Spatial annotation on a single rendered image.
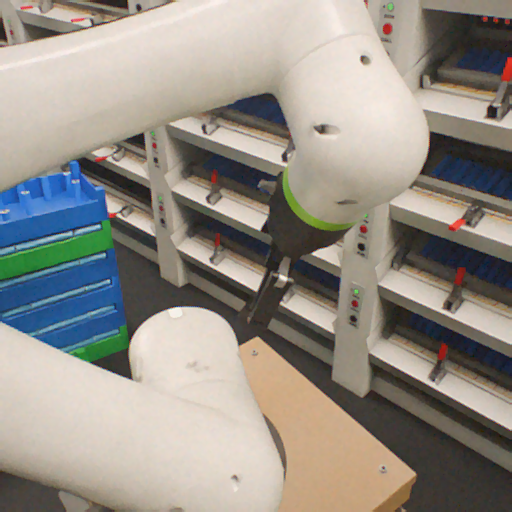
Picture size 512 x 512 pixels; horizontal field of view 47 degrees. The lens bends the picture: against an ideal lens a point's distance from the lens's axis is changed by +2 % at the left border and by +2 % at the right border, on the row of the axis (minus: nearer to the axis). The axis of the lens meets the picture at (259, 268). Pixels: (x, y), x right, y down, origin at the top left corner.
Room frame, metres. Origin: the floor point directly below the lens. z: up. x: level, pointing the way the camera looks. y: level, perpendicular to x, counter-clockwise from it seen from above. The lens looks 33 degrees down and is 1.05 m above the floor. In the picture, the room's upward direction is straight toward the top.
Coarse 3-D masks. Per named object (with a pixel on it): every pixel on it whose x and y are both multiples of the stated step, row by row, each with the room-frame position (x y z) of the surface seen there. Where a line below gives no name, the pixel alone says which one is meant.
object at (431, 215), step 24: (432, 144) 1.13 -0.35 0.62; (480, 144) 1.09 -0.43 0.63; (432, 168) 1.09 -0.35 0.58; (408, 192) 1.04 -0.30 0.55; (408, 216) 1.00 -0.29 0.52; (432, 216) 0.97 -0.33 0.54; (456, 216) 0.95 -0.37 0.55; (456, 240) 0.94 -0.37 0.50; (480, 240) 0.90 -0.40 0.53; (504, 240) 0.88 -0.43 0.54
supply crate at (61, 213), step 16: (48, 176) 1.34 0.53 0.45; (80, 176) 1.36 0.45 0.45; (16, 192) 1.30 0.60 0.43; (32, 192) 1.32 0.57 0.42; (64, 192) 1.36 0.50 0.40; (96, 192) 1.21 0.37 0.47; (16, 208) 1.27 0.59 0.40; (48, 208) 1.27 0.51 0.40; (64, 208) 1.17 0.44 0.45; (80, 208) 1.19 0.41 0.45; (96, 208) 1.21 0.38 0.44; (0, 224) 1.09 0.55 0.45; (16, 224) 1.11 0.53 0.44; (32, 224) 1.13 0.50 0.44; (48, 224) 1.15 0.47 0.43; (64, 224) 1.16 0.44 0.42; (80, 224) 1.18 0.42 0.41; (0, 240) 1.09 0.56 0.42; (16, 240) 1.11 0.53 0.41
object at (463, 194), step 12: (420, 180) 1.04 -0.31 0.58; (432, 180) 1.03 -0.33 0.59; (420, 192) 1.02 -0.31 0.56; (432, 192) 1.01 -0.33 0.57; (444, 192) 1.00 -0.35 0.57; (456, 192) 0.99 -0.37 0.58; (468, 192) 0.98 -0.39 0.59; (480, 192) 0.97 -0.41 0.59; (492, 204) 0.94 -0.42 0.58; (504, 204) 0.93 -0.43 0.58; (492, 216) 0.92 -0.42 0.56
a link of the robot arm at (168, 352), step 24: (168, 312) 0.57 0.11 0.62; (192, 312) 0.57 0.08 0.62; (144, 336) 0.53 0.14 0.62; (168, 336) 0.52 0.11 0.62; (192, 336) 0.52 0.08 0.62; (216, 336) 0.52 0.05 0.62; (144, 360) 0.49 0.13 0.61; (168, 360) 0.48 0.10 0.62; (192, 360) 0.48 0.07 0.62; (216, 360) 0.48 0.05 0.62; (240, 360) 0.50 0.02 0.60; (144, 384) 0.46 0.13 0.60; (168, 384) 0.45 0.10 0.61
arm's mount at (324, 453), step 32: (256, 352) 0.76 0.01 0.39; (256, 384) 0.69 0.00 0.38; (288, 384) 0.69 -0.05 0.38; (288, 416) 0.62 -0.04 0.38; (320, 416) 0.62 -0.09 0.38; (288, 448) 0.56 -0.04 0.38; (320, 448) 0.56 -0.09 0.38; (352, 448) 0.56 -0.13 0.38; (384, 448) 0.56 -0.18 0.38; (288, 480) 0.51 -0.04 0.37; (320, 480) 0.51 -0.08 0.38; (352, 480) 0.51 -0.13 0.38; (384, 480) 0.51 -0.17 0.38
